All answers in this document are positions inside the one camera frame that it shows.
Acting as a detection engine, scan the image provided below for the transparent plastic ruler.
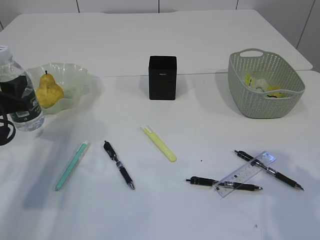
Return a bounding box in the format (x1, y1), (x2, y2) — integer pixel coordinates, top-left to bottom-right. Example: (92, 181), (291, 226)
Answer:
(213, 151), (276, 198)

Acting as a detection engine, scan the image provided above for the yellow white waste paper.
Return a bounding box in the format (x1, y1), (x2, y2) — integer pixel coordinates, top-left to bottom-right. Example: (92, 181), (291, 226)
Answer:
(241, 74), (292, 99)

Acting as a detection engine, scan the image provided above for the mint green pen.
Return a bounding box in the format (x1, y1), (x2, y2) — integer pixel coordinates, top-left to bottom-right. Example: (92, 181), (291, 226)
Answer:
(54, 141), (90, 192)

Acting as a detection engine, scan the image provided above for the clear water bottle green label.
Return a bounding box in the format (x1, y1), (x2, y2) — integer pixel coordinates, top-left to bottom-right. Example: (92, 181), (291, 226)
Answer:
(0, 45), (45, 132)

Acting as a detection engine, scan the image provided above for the green wavy glass plate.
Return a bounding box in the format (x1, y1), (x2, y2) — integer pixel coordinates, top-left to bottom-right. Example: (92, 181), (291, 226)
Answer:
(26, 62), (90, 115)

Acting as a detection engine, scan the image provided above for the black pen under ruler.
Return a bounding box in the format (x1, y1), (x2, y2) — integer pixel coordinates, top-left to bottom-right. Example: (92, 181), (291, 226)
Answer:
(185, 176), (263, 192)
(234, 150), (305, 191)

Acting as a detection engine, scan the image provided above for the green woven plastic basket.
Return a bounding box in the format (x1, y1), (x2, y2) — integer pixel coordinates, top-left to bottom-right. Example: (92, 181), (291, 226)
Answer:
(227, 49), (306, 119)

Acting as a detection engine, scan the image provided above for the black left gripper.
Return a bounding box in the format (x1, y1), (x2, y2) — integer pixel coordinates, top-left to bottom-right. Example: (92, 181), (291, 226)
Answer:
(0, 75), (28, 114)

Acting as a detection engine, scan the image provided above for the black square pen holder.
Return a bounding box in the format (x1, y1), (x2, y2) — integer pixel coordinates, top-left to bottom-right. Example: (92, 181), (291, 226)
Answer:
(148, 55), (177, 101)

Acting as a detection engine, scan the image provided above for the black pen centre left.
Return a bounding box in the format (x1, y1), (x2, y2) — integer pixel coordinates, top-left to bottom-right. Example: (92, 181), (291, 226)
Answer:
(103, 140), (136, 190)

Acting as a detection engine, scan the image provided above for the yellow pear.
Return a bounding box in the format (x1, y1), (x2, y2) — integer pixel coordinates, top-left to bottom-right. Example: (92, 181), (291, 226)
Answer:
(35, 70), (64, 109)

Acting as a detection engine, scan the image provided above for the yellow pen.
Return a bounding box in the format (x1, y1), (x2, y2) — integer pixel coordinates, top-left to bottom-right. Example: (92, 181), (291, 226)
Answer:
(141, 127), (177, 163)

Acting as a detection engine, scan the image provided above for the black pen under ruler bottom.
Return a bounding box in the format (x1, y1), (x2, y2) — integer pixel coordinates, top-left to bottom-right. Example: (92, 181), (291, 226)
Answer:
(185, 176), (263, 192)

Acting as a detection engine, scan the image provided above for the black pen under ruler top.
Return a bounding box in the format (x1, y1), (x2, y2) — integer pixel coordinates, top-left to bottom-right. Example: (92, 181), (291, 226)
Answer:
(234, 150), (305, 191)

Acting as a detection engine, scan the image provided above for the black cable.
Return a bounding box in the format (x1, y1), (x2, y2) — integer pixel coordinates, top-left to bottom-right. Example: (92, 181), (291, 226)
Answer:
(0, 109), (17, 147)

